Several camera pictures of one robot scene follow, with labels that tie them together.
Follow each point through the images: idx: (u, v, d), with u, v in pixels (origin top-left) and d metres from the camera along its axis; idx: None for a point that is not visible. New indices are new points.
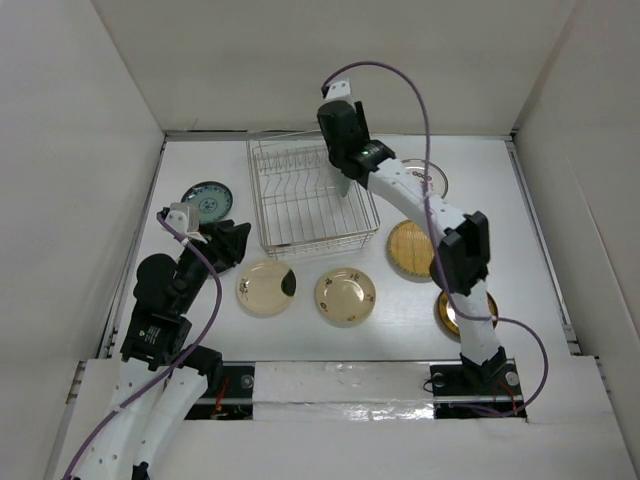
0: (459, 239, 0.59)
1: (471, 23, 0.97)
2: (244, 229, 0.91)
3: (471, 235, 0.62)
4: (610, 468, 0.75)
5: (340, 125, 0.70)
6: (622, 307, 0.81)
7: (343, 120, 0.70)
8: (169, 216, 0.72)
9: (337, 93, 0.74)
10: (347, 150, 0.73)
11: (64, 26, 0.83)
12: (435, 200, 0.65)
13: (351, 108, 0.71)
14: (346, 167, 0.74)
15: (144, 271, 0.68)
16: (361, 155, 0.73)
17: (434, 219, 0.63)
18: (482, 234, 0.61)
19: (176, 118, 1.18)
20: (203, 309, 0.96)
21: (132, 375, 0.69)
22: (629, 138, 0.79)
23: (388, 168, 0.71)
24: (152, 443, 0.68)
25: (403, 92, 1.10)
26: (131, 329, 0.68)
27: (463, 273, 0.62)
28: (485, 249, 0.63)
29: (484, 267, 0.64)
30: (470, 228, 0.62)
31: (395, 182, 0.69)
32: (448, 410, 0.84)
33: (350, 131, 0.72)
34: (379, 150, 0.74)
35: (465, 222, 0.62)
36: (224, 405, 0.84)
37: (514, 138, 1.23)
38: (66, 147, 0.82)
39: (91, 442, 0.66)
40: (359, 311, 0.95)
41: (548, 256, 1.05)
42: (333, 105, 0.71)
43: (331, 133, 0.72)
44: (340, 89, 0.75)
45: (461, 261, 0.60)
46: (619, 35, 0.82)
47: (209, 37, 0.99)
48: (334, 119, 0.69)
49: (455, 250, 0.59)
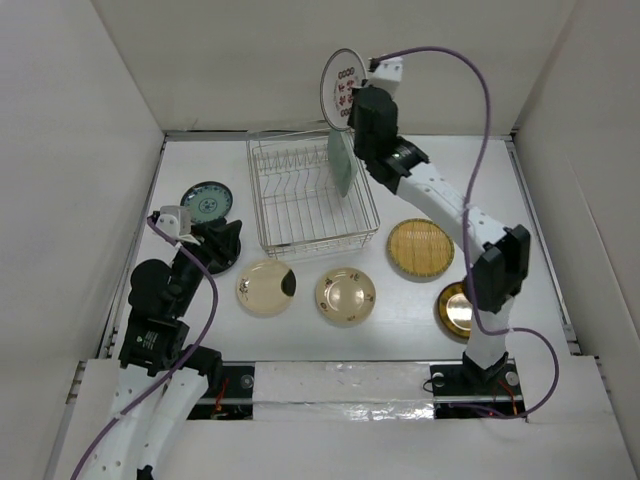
0: (500, 254, 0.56)
1: (472, 22, 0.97)
2: (236, 226, 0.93)
3: (510, 247, 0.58)
4: (610, 468, 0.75)
5: (379, 121, 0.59)
6: (622, 307, 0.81)
7: (385, 115, 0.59)
8: (160, 220, 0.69)
9: (386, 72, 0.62)
10: (377, 146, 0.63)
11: (64, 26, 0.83)
12: (471, 211, 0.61)
13: (394, 101, 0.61)
14: (371, 163, 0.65)
15: (137, 277, 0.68)
16: (391, 157, 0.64)
17: (472, 233, 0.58)
18: (525, 246, 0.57)
19: (176, 118, 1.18)
20: (202, 309, 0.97)
21: (132, 381, 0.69)
22: (629, 138, 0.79)
23: (420, 174, 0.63)
24: (154, 446, 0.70)
25: (402, 92, 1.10)
26: (130, 336, 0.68)
27: (498, 290, 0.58)
28: (525, 264, 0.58)
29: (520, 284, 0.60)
30: (510, 238, 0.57)
31: (430, 189, 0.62)
32: (448, 410, 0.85)
33: (388, 127, 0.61)
34: (411, 152, 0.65)
35: (505, 236, 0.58)
36: (224, 405, 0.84)
37: (514, 138, 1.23)
38: (66, 147, 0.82)
39: (94, 449, 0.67)
40: (359, 311, 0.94)
41: (548, 257, 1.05)
42: (374, 91, 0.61)
43: (367, 125, 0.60)
44: (391, 71, 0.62)
45: (502, 274, 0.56)
46: (620, 33, 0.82)
47: (209, 37, 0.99)
48: (375, 115, 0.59)
49: (495, 269, 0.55)
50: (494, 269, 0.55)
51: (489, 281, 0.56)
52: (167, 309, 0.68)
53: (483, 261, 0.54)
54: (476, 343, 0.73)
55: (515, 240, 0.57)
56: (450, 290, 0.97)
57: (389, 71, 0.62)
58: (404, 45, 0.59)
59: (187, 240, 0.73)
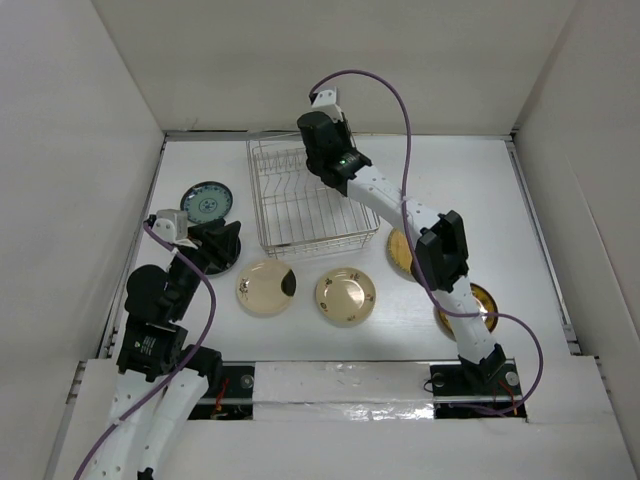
0: (436, 237, 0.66)
1: (473, 23, 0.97)
2: (234, 228, 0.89)
3: (446, 231, 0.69)
4: (610, 468, 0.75)
5: (317, 134, 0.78)
6: (622, 306, 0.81)
7: (322, 129, 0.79)
8: (156, 224, 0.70)
9: (324, 100, 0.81)
10: (325, 158, 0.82)
11: (64, 27, 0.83)
12: (411, 202, 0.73)
13: (329, 119, 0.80)
14: (326, 175, 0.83)
15: (134, 282, 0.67)
16: (339, 164, 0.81)
17: (411, 221, 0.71)
18: (458, 230, 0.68)
19: (176, 118, 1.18)
20: (202, 309, 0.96)
21: (130, 386, 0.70)
22: (629, 138, 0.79)
23: (365, 177, 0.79)
24: (155, 448, 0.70)
25: (402, 92, 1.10)
26: (127, 341, 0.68)
27: (444, 269, 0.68)
28: (460, 245, 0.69)
29: (461, 264, 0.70)
30: (445, 225, 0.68)
31: (373, 188, 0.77)
32: (448, 410, 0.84)
33: (329, 141, 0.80)
34: (355, 159, 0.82)
35: (440, 222, 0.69)
36: (224, 405, 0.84)
37: (514, 138, 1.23)
38: (66, 147, 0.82)
39: (94, 455, 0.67)
40: (359, 311, 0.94)
41: (548, 257, 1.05)
42: (313, 115, 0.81)
43: (310, 142, 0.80)
44: (326, 97, 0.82)
45: (440, 254, 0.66)
46: (619, 34, 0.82)
47: (209, 37, 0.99)
48: (313, 130, 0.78)
49: (434, 250, 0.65)
50: (432, 250, 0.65)
51: (432, 261, 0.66)
52: (165, 315, 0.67)
53: (420, 244, 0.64)
54: (460, 339, 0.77)
55: (449, 225, 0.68)
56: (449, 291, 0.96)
57: (324, 98, 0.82)
58: (333, 78, 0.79)
59: (184, 244, 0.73)
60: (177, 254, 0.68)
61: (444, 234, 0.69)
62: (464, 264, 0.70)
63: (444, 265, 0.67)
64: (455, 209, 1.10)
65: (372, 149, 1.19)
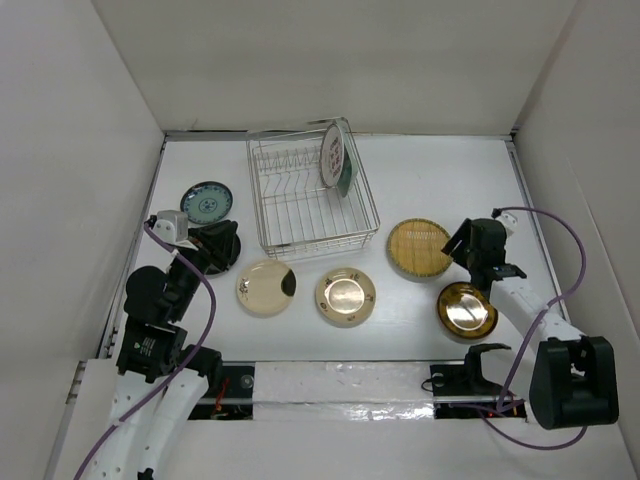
0: (567, 352, 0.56)
1: (473, 23, 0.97)
2: (230, 229, 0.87)
3: (587, 361, 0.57)
4: (610, 468, 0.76)
5: (484, 236, 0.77)
6: (623, 307, 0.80)
7: (492, 233, 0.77)
8: (157, 225, 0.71)
9: (506, 224, 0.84)
10: (482, 261, 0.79)
11: (65, 28, 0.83)
12: (550, 314, 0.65)
13: (503, 229, 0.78)
14: (476, 276, 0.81)
15: (134, 283, 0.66)
16: (492, 269, 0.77)
17: (542, 327, 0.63)
18: (602, 361, 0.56)
19: (176, 118, 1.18)
20: (200, 309, 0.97)
21: (130, 387, 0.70)
22: (630, 138, 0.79)
23: (511, 282, 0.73)
24: (155, 448, 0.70)
25: (403, 93, 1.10)
26: (126, 342, 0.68)
27: (568, 397, 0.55)
28: (603, 383, 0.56)
29: (599, 409, 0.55)
30: (587, 351, 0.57)
31: (514, 292, 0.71)
32: (449, 410, 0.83)
33: (493, 246, 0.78)
34: (511, 270, 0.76)
35: (582, 343, 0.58)
36: (224, 405, 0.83)
37: (514, 138, 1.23)
38: (66, 149, 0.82)
39: (94, 456, 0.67)
40: (359, 311, 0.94)
41: (549, 257, 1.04)
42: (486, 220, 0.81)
43: (477, 242, 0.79)
44: (511, 222, 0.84)
45: (567, 375, 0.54)
46: (620, 33, 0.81)
47: (209, 37, 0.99)
48: (480, 230, 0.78)
49: (557, 363, 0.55)
50: (557, 365, 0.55)
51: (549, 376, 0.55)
52: (164, 316, 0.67)
53: (545, 348, 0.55)
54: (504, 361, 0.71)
55: (592, 350, 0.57)
56: (450, 291, 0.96)
57: (508, 222, 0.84)
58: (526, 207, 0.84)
59: (184, 245, 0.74)
60: (177, 255, 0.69)
61: (585, 365, 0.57)
62: (605, 413, 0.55)
63: (568, 393, 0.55)
64: (455, 209, 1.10)
65: (371, 150, 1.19)
